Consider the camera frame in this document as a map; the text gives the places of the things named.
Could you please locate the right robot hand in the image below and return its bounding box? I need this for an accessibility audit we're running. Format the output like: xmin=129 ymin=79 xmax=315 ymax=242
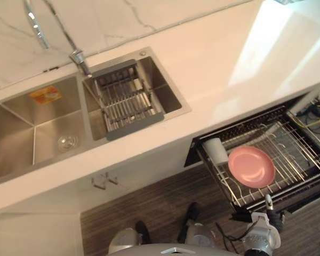
xmin=265 ymin=194 xmax=286 ymax=233

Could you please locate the black dishwasher drawer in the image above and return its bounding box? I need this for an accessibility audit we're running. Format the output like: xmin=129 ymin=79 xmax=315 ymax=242
xmin=183 ymin=105 xmax=320 ymax=214

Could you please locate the white cylindrical cup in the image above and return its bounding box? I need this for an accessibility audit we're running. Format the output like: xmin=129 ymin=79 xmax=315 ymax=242
xmin=203 ymin=137 xmax=229 ymax=165

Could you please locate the stainless steel double sink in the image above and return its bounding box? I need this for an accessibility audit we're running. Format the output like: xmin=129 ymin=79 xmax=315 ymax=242
xmin=0 ymin=47 xmax=193 ymax=188

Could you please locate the pink plate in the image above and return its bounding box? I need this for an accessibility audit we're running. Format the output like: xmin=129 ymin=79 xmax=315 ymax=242
xmin=227 ymin=146 xmax=277 ymax=188

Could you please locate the silver right robot leg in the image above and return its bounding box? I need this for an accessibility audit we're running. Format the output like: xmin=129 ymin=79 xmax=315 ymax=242
xmin=185 ymin=222 xmax=217 ymax=244

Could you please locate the dark right robot foot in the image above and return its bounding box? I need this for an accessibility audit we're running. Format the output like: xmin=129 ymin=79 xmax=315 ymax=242
xmin=177 ymin=202 xmax=201 ymax=243

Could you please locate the dark robot foot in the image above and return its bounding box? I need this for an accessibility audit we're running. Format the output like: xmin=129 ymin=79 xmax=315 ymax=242
xmin=134 ymin=219 xmax=152 ymax=244
xmin=177 ymin=202 xmax=201 ymax=243

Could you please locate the grey robot torso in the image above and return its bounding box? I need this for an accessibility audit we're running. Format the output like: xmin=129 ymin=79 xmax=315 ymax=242
xmin=126 ymin=241 xmax=247 ymax=256

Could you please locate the dark left robot foot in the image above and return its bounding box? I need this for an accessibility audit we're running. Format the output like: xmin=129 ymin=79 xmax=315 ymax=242
xmin=134 ymin=219 xmax=152 ymax=244

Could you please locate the orange sticker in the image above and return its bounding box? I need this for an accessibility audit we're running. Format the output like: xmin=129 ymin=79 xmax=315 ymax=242
xmin=28 ymin=85 xmax=63 ymax=103

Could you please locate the chrome kitchen faucet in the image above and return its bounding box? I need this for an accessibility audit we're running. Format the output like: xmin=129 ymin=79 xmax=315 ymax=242
xmin=23 ymin=0 xmax=92 ymax=78

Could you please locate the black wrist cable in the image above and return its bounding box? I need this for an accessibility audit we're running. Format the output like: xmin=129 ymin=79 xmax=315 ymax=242
xmin=215 ymin=220 xmax=247 ymax=242

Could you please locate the steel wire dish rack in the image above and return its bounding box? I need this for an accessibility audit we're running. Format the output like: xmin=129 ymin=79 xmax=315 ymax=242
xmin=202 ymin=117 xmax=320 ymax=209

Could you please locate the clear cabinet door handle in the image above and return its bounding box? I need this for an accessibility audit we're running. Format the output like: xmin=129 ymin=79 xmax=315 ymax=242
xmin=90 ymin=171 xmax=118 ymax=190

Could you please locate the steel wire drain basket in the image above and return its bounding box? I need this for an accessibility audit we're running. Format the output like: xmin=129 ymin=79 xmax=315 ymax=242
xmin=91 ymin=59 xmax=166 ymax=141

